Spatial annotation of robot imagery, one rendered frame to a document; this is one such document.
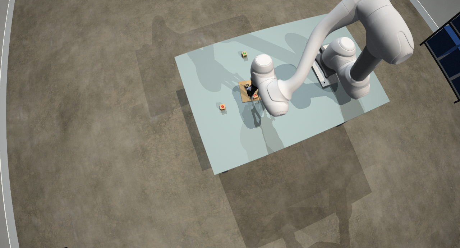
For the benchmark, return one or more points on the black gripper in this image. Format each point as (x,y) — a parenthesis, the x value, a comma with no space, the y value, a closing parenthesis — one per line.
(251,90)

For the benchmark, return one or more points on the tan flat mat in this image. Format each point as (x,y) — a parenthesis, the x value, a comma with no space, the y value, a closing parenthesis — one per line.
(243,91)

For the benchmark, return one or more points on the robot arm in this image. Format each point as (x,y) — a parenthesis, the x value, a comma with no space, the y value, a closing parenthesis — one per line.
(387,38)

